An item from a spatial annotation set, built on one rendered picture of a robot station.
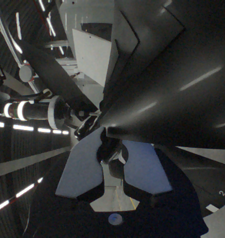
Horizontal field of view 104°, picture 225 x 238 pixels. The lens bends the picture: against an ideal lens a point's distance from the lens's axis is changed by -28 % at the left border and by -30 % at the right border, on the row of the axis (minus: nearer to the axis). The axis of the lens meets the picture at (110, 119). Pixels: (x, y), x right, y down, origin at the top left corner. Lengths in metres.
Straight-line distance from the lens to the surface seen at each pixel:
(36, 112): 0.27
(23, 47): 0.35
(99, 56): 0.54
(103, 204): 14.46
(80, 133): 0.28
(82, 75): 0.82
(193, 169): 0.27
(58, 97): 0.25
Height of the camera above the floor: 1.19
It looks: 3 degrees down
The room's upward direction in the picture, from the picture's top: 87 degrees counter-clockwise
